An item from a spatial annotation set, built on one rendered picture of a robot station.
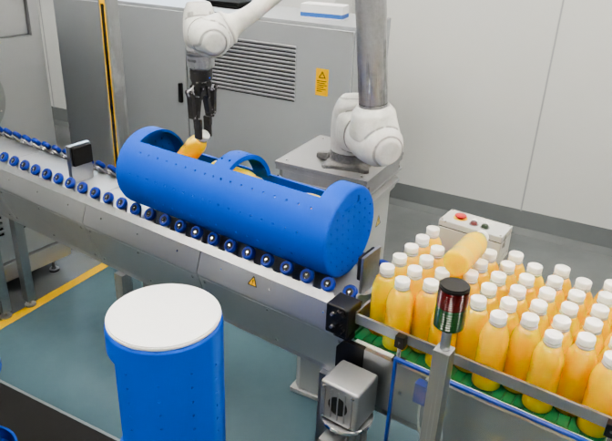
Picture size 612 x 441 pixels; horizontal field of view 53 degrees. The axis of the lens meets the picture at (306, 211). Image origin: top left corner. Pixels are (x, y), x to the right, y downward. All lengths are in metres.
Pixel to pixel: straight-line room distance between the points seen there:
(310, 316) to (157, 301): 0.49
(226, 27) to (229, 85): 1.82
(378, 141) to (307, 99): 1.43
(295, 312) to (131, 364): 0.59
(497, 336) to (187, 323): 0.73
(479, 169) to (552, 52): 0.92
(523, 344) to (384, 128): 0.89
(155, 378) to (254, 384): 1.46
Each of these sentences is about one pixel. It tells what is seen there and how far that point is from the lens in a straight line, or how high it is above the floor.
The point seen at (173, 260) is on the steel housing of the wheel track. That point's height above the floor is 0.84.
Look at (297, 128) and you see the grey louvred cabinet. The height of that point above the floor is 0.87.
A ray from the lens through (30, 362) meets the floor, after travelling 3.25.
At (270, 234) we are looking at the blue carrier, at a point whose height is 1.08.
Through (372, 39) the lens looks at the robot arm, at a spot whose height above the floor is 1.59.
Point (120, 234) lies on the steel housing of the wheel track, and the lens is 2.37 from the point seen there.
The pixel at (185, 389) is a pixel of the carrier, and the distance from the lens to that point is 1.54.
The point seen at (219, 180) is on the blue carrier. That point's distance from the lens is 1.93.
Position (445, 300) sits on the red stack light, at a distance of 1.29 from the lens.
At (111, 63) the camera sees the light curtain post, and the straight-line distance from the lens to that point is 2.85.
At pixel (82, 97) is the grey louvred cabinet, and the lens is 4.55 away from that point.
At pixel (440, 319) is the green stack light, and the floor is 1.19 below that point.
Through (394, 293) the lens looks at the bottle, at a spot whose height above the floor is 1.07.
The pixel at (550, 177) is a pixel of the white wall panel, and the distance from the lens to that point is 4.50.
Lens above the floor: 1.91
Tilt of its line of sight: 25 degrees down
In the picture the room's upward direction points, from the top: 2 degrees clockwise
